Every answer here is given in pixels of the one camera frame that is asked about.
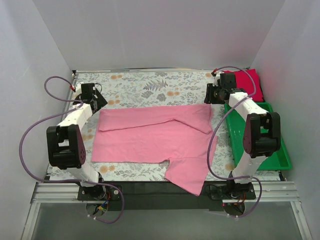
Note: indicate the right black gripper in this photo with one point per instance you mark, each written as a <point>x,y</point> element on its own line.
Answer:
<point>210,96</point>

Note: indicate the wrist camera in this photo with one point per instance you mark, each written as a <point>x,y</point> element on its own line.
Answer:
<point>216,77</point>
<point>77,89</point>

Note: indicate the folded red t shirt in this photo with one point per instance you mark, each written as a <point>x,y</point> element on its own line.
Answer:
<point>244,82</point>

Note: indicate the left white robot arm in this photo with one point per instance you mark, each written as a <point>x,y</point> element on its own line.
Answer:
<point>65,144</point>

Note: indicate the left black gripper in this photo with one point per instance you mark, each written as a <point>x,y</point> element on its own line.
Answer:
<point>99,99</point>

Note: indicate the aluminium frame rail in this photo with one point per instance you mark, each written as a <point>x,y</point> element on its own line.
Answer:
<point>162,211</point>

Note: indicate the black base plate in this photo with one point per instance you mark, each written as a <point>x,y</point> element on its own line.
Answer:
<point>164,195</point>

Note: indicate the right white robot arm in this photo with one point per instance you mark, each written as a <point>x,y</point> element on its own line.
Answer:
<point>262,131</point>

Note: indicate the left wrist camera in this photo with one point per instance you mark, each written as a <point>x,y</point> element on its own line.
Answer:
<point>77,89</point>

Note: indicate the green plastic tray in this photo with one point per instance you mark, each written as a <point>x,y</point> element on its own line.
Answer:
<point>278,161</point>

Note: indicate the pink t shirt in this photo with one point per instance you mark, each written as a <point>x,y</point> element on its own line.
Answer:
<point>151,135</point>

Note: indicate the floral patterned table mat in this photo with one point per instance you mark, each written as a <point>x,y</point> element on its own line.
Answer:
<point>149,89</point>

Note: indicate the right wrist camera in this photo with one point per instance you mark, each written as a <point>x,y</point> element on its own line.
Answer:
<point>216,77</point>

